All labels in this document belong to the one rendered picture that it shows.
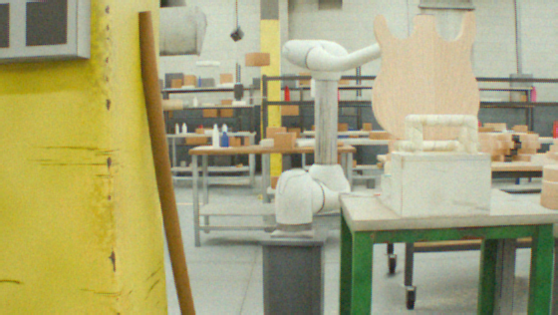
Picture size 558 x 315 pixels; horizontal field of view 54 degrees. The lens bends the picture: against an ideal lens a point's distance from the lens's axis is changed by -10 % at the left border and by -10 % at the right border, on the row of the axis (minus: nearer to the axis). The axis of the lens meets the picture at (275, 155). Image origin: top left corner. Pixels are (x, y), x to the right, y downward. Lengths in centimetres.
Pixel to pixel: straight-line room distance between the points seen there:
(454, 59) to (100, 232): 140
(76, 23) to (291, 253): 195
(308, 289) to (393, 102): 101
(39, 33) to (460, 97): 145
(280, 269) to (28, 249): 186
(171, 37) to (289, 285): 126
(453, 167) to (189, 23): 84
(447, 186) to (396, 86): 37
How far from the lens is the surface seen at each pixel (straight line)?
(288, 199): 251
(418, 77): 186
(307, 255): 249
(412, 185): 165
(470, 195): 171
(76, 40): 67
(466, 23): 191
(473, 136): 171
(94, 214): 71
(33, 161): 73
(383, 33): 184
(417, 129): 166
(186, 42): 169
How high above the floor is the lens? 122
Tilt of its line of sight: 4 degrees down
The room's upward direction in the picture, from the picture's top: 1 degrees counter-clockwise
